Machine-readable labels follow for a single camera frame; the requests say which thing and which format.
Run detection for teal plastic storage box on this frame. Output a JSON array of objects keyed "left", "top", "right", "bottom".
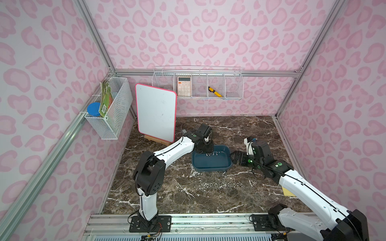
[{"left": 192, "top": 145, "right": 233, "bottom": 172}]

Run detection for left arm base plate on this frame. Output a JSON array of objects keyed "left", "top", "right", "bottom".
[{"left": 129, "top": 215, "right": 172, "bottom": 233}]

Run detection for row of table wing nuts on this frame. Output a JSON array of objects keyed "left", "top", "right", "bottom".
[{"left": 197, "top": 182, "right": 243, "bottom": 190}]

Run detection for yellow sticky note pad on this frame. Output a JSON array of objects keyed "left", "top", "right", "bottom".
[{"left": 282, "top": 186, "right": 296, "bottom": 197}]

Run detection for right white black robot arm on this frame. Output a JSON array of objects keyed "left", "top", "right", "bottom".
[{"left": 230, "top": 137, "right": 370, "bottom": 241}]

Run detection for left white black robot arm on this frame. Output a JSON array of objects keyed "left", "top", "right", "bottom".
[{"left": 133, "top": 134, "right": 214, "bottom": 222}]

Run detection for blue round lid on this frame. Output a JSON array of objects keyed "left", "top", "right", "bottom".
[{"left": 87, "top": 102, "right": 101, "bottom": 117}]

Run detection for green paper cards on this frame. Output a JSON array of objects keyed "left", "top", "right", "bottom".
[{"left": 99, "top": 80, "right": 114, "bottom": 117}]

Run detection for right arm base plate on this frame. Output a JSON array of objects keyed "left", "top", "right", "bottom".
[{"left": 248, "top": 214, "right": 294, "bottom": 232}]

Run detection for pink framed whiteboard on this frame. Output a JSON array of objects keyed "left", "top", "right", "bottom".
[{"left": 135, "top": 84, "right": 177, "bottom": 143}]

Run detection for white wire wall shelf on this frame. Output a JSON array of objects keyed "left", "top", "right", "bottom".
[{"left": 151, "top": 66, "right": 244, "bottom": 99}]

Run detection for white pink calculator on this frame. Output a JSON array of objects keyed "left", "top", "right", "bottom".
[{"left": 177, "top": 76, "right": 192, "bottom": 97}]

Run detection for white mesh wall basket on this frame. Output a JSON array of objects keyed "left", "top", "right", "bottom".
[{"left": 85, "top": 77, "right": 133, "bottom": 140}]

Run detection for pile of silver wing nuts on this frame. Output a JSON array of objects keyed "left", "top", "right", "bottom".
[{"left": 206, "top": 152, "right": 219, "bottom": 157}]

